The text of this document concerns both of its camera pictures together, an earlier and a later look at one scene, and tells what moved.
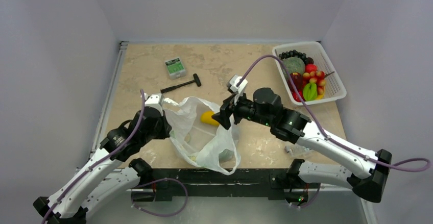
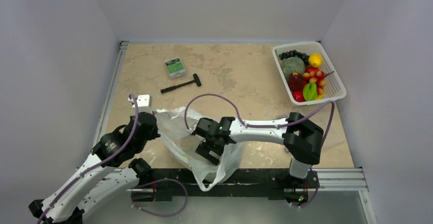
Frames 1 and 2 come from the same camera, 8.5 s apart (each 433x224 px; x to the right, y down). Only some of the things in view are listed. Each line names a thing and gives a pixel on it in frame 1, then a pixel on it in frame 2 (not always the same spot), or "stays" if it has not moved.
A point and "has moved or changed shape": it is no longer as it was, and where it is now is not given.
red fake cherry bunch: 317,77 stays
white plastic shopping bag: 203,145 has moved or changed shape
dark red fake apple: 298,80 stays
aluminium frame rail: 121,49 stays
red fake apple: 296,96 stays
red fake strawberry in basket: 310,67 stays
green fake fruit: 310,92 stays
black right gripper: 232,106 → 206,148
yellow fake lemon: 206,118 → 315,59
